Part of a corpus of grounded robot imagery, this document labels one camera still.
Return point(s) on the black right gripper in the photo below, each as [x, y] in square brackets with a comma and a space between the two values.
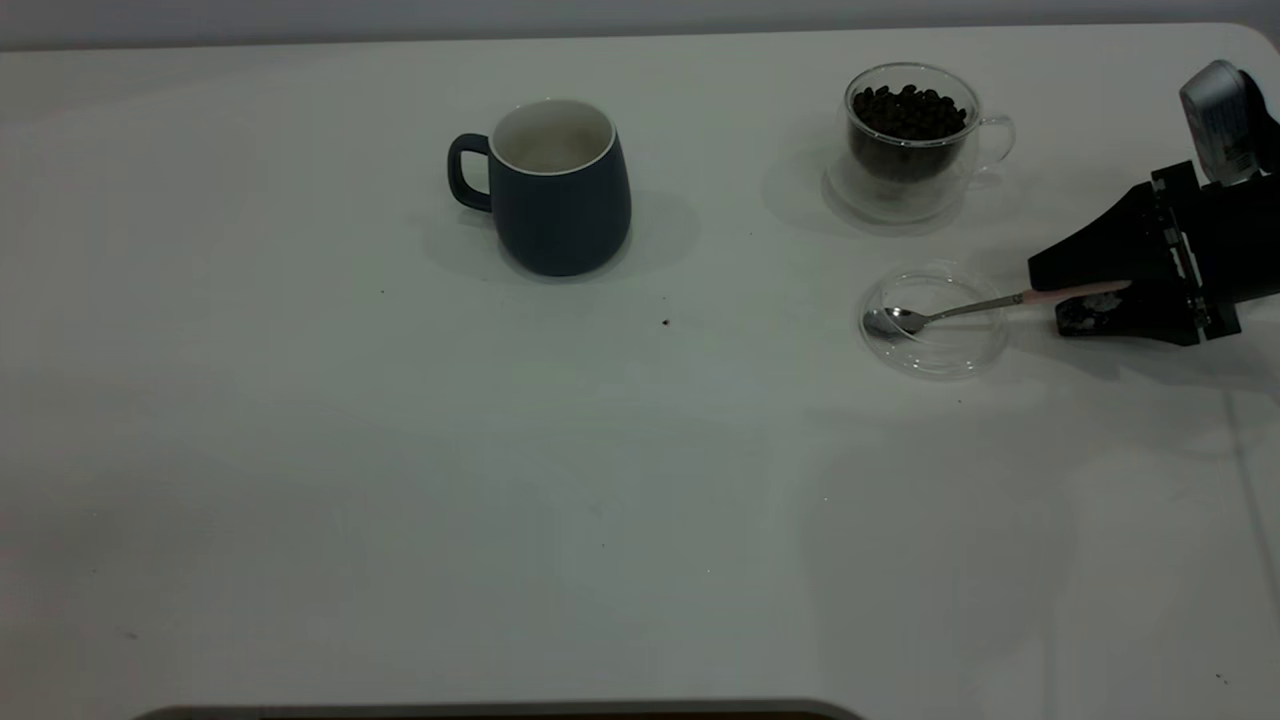
[1230, 245]

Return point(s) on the dark grey ceramic mug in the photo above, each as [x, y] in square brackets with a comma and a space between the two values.
[560, 220]

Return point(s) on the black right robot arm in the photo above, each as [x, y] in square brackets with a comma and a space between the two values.
[1268, 125]

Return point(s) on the roasted coffee beans heap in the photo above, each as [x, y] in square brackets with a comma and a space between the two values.
[910, 115]

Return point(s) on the clear round glass dish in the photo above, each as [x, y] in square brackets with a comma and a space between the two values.
[940, 355]

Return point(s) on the clear glass saucer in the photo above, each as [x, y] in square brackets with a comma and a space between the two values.
[850, 200]

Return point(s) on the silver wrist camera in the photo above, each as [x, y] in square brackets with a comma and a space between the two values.
[1215, 120]

